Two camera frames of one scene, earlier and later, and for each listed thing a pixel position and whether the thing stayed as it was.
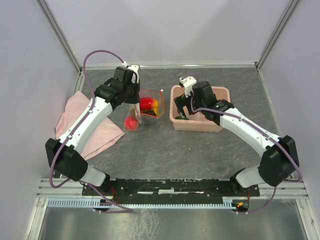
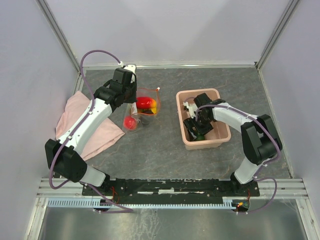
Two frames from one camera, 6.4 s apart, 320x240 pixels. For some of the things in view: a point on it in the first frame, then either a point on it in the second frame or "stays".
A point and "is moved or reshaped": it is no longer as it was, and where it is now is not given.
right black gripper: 181,101 -> 190,123
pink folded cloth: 106,136 stays
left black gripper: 136,99 stays
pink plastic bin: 199,122 -> 214,139
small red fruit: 148,103 stays
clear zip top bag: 151,106 is moved or reshaped
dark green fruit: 179,117 -> 200,137
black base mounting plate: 135,188 stays
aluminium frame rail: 172,66 stays
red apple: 131,123 stays
